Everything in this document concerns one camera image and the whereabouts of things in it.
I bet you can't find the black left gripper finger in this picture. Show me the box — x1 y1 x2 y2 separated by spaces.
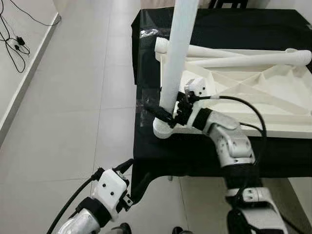
131 172 153 201
114 158 135 174

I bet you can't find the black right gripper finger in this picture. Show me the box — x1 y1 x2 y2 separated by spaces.
154 107 176 123

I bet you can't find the grey left robot leg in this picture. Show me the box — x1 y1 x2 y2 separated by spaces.
110 222 132 234

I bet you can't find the black tablecloth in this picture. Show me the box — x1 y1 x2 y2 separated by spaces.
131 7 312 195

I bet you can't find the white plastic table top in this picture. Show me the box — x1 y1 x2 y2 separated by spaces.
153 49 312 140

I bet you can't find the black wooden stool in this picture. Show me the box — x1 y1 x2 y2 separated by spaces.
209 0 249 9

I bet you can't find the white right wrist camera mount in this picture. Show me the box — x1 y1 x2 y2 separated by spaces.
184 78 209 128

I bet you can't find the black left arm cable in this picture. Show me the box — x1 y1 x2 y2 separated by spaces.
46 167 105 234

